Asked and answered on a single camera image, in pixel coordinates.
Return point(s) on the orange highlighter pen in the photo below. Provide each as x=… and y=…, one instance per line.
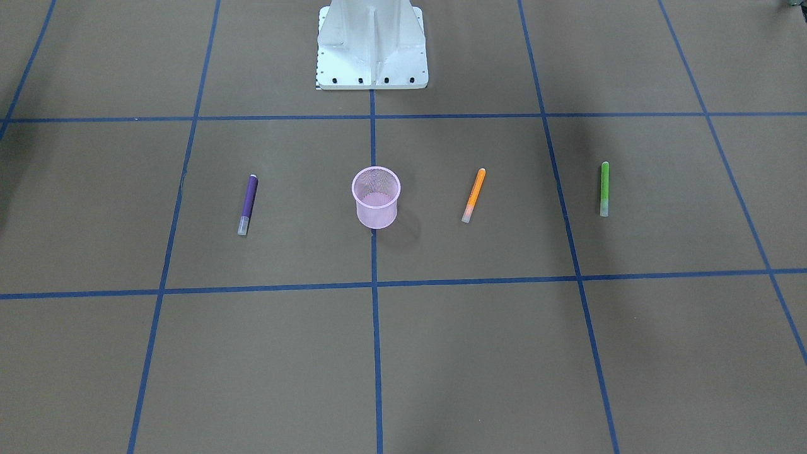
x=474, y=195

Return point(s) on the purple highlighter pen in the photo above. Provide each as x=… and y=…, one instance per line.
x=247, y=207

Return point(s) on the green highlighter pen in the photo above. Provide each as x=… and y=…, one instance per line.
x=604, y=190

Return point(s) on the brown paper table mat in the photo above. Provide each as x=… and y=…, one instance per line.
x=136, y=320

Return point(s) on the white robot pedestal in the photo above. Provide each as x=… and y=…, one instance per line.
x=371, y=45

